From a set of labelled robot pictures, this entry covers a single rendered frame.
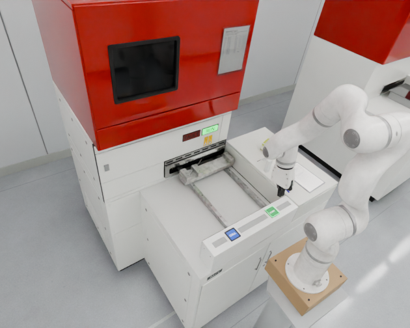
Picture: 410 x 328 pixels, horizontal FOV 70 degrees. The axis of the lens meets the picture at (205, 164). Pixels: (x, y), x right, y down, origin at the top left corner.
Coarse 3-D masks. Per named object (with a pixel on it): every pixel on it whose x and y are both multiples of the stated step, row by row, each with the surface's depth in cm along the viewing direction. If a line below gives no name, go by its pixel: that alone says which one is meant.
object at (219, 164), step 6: (210, 162) 184; (216, 162) 184; (222, 162) 185; (204, 168) 179; (210, 168) 180; (216, 168) 180; (222, 168) 182; (180, 174) 173; (192, 174) 174; (204, 174) 175; (210, 174) 179; (192, 180) 172
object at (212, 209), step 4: (188, 184) 175; (192, 184) 172; (192, 188) 172; (196, 188) 170; (196, 192) 170; (200, 192) 168; (200, 196) 166; (204, 196) 166; (204, 200) 164; (208, 200) 164; (208, 204) 162; (208, 208) 163; (212, 208) 160; (212, 212) 161; (216, 212) 158; (216, 216) 158; (220, 216) 157; (220, 220) 156; (224, 220) 155; (224, 224) 154; (228, 224) 153
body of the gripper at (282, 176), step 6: (276, 168) 131; (282, 168) 127; (294, 168) 127; (276, 174) 132; (282, 174) 129; (288, 174) 126; (294, 174) 128; (276, 180) 133; (282, 180) 130; (288, 180) 128; (282, 186) 131; (288, 186) 129
